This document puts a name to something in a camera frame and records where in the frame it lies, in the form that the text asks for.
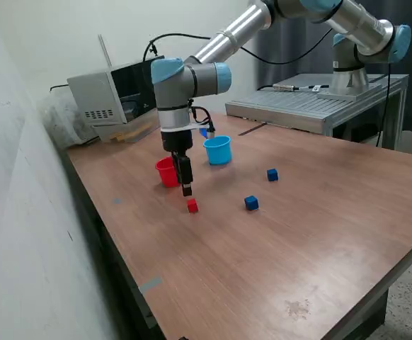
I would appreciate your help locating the silver microwave oven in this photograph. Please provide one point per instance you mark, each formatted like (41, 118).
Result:
(92, 95)

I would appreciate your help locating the crumpled clear plastic bag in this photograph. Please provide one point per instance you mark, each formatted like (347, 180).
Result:
(61, 124)

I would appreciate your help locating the long grey-blue tape piece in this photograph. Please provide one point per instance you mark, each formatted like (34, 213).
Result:
(150, 285)

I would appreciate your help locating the red plastic cup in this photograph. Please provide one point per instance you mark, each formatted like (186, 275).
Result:
(164, 174)

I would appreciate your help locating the aluminium profile platform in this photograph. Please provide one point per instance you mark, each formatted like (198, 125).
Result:
(308, 106)

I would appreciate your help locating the white warning tag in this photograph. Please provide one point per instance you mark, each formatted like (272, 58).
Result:
(320, 87)

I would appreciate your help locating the small red cube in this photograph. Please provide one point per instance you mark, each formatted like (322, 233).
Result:
(192, 206)

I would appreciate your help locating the small black camera mount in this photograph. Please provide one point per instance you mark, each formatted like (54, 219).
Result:
(153, 49)

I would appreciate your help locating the aluminium robot mounting plate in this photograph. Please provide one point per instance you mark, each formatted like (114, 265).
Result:
(374, 88)

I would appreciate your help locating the blue plastic cup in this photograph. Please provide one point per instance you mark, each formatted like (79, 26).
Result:
(218, 153)

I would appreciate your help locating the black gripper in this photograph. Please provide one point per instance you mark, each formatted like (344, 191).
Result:
(176, 141)

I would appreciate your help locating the small blue cube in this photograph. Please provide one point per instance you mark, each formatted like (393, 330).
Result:
(251, 203)
(272, 175)

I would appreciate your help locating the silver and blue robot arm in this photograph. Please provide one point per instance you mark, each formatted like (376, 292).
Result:
(206, 79)

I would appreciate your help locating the thin white rod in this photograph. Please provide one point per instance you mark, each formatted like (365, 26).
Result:
(105, 51)

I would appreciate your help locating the light wooden plank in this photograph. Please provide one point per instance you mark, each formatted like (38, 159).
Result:
(131, 134)

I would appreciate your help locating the black strip on table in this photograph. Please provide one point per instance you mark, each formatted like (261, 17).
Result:
(252, 129)

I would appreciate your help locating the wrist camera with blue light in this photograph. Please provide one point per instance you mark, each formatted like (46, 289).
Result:
(211, 134)

